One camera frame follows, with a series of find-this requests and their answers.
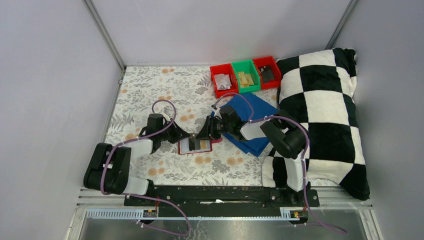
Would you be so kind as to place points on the silver cards in bin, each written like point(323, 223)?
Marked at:
point(222, 81)

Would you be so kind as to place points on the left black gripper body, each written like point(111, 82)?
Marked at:
point(167, 133)

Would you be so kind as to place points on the left red plastic bin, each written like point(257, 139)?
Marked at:
point(225, 69)

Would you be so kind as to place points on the gold cards in bin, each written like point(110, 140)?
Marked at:
point(245, 79)

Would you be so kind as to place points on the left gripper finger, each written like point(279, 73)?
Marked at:
point(179, 132)
point(176, 137)

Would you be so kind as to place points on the black cards in bin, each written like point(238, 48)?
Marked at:
point(266, 74)

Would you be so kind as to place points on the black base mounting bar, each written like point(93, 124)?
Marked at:
point(223, 201)

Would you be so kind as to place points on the black white checkered pillow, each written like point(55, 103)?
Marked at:
point(317, 90)

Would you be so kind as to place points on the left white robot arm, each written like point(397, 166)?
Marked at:
point(109, 166)

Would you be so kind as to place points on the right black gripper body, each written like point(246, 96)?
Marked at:
point(225, 128)

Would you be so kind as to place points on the red plastic bin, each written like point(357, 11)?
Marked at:
point(225, 69)
point(268, 60)

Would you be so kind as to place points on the gold card right sleeve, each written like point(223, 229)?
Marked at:
point(205, 145)

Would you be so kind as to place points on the right red plastic bin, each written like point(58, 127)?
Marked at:
point(268, 60)

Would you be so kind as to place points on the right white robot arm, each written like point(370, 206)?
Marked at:
point(288, 137)

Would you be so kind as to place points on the floral patterned table mat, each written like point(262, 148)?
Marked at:
point(186, 92)

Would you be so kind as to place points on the blue folded cloth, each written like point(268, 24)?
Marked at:
point(248, 105)

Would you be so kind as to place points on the green plastic bin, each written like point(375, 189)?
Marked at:
point(247, 66)

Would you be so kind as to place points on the red leather card holder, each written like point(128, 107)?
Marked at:
point(191, 145)

